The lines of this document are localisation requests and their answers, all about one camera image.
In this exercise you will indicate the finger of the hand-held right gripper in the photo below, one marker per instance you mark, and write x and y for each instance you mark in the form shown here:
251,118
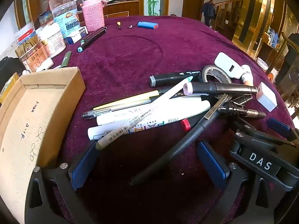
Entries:
257,130
279,127

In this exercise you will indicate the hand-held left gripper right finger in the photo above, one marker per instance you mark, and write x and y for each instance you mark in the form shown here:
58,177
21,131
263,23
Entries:
212,165

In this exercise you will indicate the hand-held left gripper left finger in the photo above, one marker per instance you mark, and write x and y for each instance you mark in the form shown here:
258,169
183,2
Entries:
83,165

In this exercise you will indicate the dark metal pen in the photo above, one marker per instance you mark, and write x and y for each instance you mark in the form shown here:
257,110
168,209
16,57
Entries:
247,113

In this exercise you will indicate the white charger cube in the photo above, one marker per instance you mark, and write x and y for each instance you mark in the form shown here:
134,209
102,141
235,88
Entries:
266,96

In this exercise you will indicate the long black pen silver clip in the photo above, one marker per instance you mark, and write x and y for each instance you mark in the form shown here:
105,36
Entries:
174,147

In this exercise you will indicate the black marker red end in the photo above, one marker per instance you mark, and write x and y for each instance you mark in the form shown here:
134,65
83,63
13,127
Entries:
186,125

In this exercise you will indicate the clear ballpoint pen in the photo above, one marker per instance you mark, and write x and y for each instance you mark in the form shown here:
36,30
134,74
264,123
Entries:
93,114

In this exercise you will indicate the black marker pink cap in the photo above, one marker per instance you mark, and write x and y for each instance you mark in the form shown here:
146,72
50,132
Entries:
224,88

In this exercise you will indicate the white glue tube orange cap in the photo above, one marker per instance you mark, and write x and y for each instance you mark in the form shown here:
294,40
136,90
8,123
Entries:
247,77

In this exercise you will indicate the white paint marker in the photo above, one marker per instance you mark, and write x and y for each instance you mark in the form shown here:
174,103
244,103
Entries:
112,116
163,121

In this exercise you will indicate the shallow cardboard box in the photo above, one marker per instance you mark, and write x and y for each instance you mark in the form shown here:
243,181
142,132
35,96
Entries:
28,121

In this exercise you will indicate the white power bank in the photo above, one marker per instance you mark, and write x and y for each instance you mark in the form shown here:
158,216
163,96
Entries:
227,65

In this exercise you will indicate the black tape roll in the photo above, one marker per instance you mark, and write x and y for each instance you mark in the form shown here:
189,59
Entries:
206,71

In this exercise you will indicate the yellow pen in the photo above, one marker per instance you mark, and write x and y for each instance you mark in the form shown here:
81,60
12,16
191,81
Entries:
130,99

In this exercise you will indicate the thin white pen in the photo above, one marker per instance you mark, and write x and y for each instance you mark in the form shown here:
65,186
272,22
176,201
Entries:
149,109

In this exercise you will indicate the black marker grey cap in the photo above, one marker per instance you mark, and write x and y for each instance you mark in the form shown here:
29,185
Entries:
172,79

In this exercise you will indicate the dark wooden chair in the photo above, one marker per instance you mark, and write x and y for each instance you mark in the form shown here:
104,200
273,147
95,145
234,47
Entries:
288,70

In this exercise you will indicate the green lighter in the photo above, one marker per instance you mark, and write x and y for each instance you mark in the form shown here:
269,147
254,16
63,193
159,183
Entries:
66,59

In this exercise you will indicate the white eraser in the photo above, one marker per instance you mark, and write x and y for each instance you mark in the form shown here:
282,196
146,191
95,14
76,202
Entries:
44,64

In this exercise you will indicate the yellow packing tape roll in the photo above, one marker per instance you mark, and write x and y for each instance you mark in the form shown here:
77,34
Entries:
8,87

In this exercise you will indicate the gold pillar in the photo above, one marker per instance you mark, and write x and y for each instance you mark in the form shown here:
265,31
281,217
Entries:
257,16

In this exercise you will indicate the clear jar orange label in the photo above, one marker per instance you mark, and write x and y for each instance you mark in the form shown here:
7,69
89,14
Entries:
32,56

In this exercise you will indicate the wooden stair railing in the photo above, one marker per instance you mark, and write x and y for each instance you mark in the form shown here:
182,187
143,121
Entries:
227,11

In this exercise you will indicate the black sofa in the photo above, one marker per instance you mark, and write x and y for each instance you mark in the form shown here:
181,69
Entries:
10,66

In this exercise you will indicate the black marker teal cap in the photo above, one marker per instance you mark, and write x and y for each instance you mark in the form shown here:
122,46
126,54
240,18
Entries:
90,40

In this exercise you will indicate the white plastic jar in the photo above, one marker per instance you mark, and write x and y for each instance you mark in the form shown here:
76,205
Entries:
52,40

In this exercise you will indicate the small blue white box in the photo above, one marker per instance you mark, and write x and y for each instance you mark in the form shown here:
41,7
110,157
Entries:
77,36

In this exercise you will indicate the black double-ended marker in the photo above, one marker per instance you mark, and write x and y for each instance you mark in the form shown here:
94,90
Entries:
92,33

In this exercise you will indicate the wooden door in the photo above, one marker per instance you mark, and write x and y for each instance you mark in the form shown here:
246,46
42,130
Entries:
193,0

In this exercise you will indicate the plastic jar blue label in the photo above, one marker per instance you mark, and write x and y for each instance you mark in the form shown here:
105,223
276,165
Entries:
66,21

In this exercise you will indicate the pink knitted bottle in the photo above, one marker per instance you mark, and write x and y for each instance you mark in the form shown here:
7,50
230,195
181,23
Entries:
93,16

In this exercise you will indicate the blue battery pack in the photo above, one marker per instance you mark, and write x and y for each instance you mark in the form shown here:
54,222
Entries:
147,25

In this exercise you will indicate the colourful small carton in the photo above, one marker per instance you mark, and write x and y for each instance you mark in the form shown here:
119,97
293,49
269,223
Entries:
45,18

